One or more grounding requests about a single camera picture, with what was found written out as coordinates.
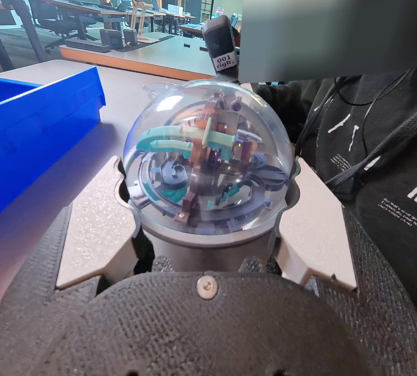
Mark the clear maze ball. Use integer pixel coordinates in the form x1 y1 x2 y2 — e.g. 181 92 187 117
122 78 295 232

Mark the black office chair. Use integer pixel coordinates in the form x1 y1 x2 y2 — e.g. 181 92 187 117
13 0 88 39

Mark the wooden-edged desk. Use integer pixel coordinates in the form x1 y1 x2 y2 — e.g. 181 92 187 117
60 32 243 82

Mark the blue plastic bin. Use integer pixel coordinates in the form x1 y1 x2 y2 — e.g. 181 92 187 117
0 67 107 213

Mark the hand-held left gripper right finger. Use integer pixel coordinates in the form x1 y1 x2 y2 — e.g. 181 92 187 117
271 158 357 290

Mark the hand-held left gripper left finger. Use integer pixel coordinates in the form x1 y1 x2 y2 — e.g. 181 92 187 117
56 156 154 290

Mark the person's right forearm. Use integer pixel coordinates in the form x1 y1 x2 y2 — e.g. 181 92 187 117
253 80 316 145

